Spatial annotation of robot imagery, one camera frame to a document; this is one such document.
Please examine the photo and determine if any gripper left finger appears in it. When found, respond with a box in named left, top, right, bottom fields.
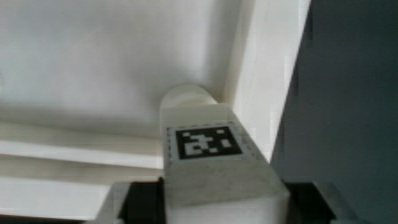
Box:
left=95, top=179, right=168, bottom=224

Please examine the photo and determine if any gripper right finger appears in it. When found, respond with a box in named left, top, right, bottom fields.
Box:
left=287, top=182, right=369, bottom=224

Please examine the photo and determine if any white table leg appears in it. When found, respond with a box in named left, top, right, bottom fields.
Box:
left=161, top=85, right=290, bottom=224

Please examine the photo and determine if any white square table top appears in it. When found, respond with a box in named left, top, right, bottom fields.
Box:
left=0, top=0, right=312, bottom=162

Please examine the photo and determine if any white U-shaped obstacle fence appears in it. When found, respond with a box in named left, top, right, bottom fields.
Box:
left=0, top=122, right=164, bottom=220

